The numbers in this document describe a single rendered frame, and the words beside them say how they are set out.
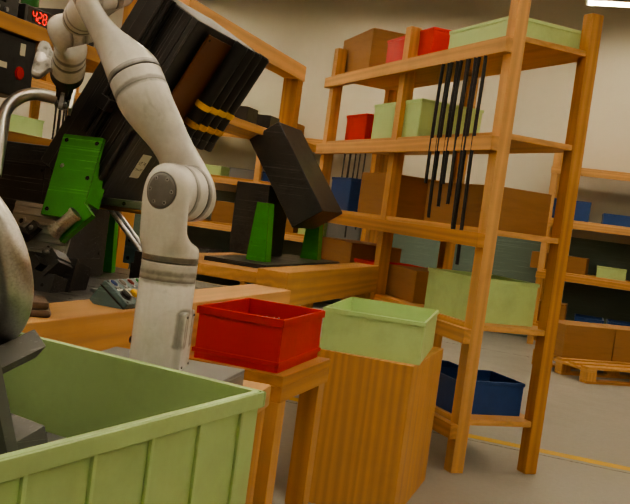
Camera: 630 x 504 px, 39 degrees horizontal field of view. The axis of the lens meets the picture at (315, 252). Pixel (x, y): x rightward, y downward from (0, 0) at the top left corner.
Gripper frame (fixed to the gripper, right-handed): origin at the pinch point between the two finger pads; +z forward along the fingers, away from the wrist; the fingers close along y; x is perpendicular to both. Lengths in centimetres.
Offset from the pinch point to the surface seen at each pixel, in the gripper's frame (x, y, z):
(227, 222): -187, 316, 818
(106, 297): -19, -49, -8
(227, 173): -176, 380, 814
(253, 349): -53, -55, -11
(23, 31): 13.4, 17.5, 4.4
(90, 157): -9.1, -12.1, 3.2
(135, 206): -22.3, -19.0, 10.1
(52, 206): -3.1, -24.3, 9.3
